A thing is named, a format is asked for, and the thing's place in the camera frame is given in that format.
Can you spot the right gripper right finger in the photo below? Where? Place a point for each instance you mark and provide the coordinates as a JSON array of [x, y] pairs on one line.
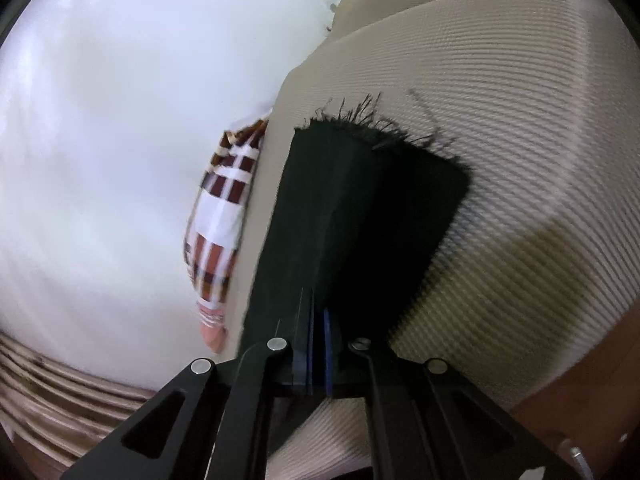
[[428, 421]]

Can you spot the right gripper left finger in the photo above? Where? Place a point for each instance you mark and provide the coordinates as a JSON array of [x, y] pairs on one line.
[[212, 420]]

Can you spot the black pants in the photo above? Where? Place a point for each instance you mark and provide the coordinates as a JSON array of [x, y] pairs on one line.
[[362, 207]]

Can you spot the beige striped curtain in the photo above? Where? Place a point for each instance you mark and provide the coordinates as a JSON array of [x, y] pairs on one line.
[[62, 412]]

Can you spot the beige mattress cover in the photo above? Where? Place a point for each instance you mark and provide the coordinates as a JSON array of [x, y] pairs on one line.
[[535, 292]]

